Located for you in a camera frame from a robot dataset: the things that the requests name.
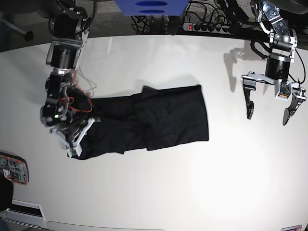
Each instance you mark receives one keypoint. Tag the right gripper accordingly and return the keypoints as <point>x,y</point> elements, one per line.
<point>74,123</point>

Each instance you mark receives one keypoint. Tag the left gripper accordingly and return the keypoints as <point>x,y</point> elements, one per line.
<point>249,83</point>

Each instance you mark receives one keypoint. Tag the black T-shirt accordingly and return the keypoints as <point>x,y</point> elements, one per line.
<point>152,119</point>

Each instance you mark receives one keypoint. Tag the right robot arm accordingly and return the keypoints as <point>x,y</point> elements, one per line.
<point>69,26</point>

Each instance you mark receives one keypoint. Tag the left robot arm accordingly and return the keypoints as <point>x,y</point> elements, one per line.
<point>279,54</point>

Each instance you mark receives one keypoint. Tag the orange clear electronics case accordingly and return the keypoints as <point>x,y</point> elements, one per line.
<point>14,168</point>

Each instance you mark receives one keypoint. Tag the black chair seat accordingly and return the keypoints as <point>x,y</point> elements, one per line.
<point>6,193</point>

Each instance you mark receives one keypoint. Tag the white flat box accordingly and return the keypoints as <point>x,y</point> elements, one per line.
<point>25,213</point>

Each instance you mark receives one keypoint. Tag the white power strip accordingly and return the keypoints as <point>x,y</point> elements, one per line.
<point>206,28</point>

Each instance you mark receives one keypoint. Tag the office chair base leg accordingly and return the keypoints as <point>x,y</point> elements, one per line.
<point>27,35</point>

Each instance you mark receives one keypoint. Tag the black power adapter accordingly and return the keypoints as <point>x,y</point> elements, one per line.
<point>173,25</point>

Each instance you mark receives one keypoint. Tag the blue plastic bin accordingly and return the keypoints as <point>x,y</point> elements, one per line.
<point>151,7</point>

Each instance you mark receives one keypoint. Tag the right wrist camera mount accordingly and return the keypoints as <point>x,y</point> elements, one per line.
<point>71,137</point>

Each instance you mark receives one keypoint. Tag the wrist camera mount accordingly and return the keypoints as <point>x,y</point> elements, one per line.
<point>71,137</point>
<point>283,90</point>

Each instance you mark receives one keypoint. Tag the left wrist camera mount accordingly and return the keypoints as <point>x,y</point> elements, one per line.
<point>283,90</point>

